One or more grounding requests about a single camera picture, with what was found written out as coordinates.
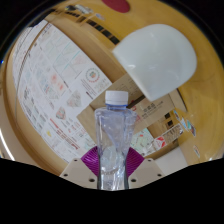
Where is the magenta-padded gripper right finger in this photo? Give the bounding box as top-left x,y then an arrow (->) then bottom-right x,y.
125,146 -> 165,190

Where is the clear white-capped water bottle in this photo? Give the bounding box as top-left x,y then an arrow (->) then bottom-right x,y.
94,90 -> 138,191

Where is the wooden slatted bench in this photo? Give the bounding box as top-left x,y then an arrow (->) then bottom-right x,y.
43,6 -> 121,46

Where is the flat round red coaster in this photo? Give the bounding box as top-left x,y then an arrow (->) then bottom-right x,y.
101,0 -> 131,14

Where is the white ceramic mug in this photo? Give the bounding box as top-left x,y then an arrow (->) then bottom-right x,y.
112,23 -> 198,103

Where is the large printed wall poster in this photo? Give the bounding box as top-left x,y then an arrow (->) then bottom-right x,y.
11,19 -> 168,164

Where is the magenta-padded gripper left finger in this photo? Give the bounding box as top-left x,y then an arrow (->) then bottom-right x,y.
59,145 -> 100,190

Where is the small colourful sticker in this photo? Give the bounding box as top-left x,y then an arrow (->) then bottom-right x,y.
185,119 -> 198,138
179,116 -> 190,130
172,109 -> 181,122
192,144 -> 201,159

